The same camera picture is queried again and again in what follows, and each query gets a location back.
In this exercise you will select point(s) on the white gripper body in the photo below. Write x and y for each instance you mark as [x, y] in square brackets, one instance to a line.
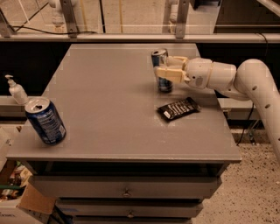
[199, 73]

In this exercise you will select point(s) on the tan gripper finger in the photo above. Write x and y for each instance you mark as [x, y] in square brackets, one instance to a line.
[172, 74]
[177, 62]

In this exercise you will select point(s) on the silver blue redbull can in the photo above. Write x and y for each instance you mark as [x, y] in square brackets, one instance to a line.
[158, 58]

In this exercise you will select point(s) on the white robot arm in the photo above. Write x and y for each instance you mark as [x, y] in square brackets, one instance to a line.
[251, 80]

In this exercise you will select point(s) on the blue soda can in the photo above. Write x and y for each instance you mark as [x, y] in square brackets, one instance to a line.
[45, 119]

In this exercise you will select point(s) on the black candy bar wrapper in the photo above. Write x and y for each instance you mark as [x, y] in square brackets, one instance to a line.
[178, 109]

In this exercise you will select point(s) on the grey drawer cabinet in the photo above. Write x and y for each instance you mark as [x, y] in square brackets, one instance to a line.
[115, 139]

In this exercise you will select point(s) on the top drawer knob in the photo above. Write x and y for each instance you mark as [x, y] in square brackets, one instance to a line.
[126, 193]

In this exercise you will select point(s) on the drawer knob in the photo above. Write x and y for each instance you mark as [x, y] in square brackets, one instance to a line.
[126, 193]
[130, 215]

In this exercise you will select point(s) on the lower drawer knob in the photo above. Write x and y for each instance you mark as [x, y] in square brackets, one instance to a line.
[130, 215]

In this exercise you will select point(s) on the white pump bottle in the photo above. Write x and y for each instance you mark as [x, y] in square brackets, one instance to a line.
[17, 91]

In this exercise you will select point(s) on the cardboard box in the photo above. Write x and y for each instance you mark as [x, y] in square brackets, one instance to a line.
[29, 208]

